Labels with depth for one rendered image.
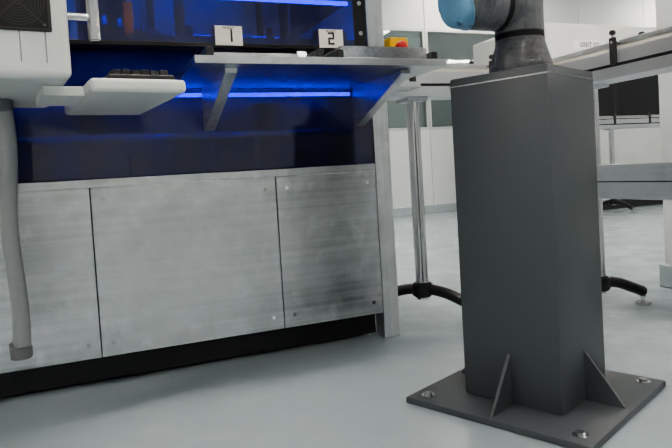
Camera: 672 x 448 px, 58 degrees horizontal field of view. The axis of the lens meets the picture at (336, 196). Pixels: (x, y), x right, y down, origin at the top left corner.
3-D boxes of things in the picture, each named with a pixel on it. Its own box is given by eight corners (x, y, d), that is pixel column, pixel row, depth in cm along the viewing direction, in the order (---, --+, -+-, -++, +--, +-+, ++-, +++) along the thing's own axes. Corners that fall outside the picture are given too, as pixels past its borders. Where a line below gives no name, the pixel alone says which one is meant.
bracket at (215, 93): (204, 130, 185) (201, 87, 185) (214, 130, 186) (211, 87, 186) (228, 119, 154) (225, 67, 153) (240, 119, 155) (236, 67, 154)
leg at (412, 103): (407, 298, 237) (396, 100, 234) (427, 294, 240) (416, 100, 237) (418, 302, 229) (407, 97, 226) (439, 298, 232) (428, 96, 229)
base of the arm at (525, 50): (564, 72, 148) (563, 31, 148) (536, 67, 137) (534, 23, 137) (508, 81, 159) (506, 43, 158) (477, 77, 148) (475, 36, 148)
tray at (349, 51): (300, 79, 193) (299, 68, 193) (374, 79, 203) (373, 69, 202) (341, 58, 161) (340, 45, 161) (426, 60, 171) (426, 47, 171)
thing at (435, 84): (374, 96, 217) (372, 51, 216) (356, 101, 231) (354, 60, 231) (529, 94, 243) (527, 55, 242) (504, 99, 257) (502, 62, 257)
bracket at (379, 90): (354, 126, 204) (351, 87, 203) (362, 126, 205) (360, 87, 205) (403, 115, 172) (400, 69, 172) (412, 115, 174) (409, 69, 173)
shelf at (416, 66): (169, 91, 189) (168, 85, 189) (372, 90, 215) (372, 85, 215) (194, 62, 144) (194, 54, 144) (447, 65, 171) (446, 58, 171)
